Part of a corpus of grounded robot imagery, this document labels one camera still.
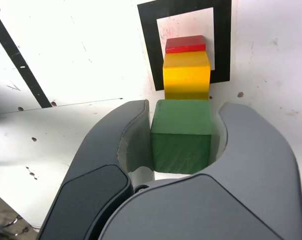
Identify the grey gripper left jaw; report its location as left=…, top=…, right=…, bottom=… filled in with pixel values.
left=37, top=99, right=156, bottom=240

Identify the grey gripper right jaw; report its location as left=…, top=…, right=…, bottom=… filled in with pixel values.
left=98, top=101, right=302, bottom=240

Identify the green cube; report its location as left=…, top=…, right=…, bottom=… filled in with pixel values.
left=150, top=99, right=214, bottom=175

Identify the yellow cube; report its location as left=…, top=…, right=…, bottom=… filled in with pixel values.
left=162, top=50, right=212, bottom=102

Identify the red cube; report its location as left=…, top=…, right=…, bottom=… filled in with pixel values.
left=165, top=35, right=207, bottom=54

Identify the black tape square outline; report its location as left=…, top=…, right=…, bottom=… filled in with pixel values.
left=137, top=0, right=233, bottom=92

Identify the black tape strip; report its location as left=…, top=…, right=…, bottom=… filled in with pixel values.
left=0, top=9, right=53, bottom=109

